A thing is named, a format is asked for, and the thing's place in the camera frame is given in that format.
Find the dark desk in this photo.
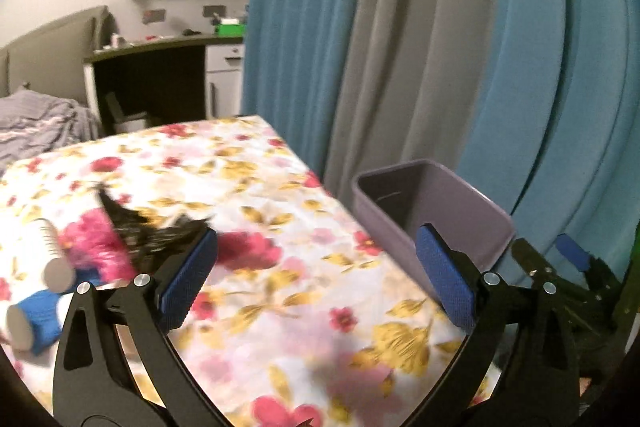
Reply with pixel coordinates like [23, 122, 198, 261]
[82, 34, 246, 138]

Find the floral tablecloth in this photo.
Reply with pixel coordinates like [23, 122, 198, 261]
[0, 114, 507, 427]

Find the white grid paper cup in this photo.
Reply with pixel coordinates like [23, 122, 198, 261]
[24, 217, 77, 294]

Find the pink wrapper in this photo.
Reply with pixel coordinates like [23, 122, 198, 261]
[59, 209, 132, 281]

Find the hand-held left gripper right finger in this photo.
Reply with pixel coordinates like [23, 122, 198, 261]
[400, 222, 584, 427]

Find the white drawer cabinet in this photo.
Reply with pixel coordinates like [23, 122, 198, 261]
[204, 42, 246, 121]

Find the black plastic bag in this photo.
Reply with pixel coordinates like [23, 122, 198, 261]
[94, 183, 214, 279]

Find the white lidded bin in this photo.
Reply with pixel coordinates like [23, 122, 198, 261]
[104, 91, 152, 136]

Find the blue curtain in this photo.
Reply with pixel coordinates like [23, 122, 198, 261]
[239, 0, 377, 198]
[456, 0, 640, 269]

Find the grey curtain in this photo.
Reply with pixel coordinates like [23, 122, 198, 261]
[322, 0, 502, 219]

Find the grey plastic bin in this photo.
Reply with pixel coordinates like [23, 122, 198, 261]
[351, 159, 517, 289]

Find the grey striped blanket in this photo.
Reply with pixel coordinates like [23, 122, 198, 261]
[0, 89, 102, 174]

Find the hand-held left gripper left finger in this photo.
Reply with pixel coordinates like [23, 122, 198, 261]
[52, 226, 226, 427]

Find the grey padded headboard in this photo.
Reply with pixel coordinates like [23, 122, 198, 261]
[0, 5, 112, 101]

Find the blue paper cup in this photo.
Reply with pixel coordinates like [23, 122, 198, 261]
[5, 289, 77, 356]

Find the green box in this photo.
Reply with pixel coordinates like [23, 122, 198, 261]
[212, 19, 246, 39]

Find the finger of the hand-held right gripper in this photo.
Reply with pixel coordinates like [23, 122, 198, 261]
[556, 233, 621, 289]
[510, 237, 559, 286]

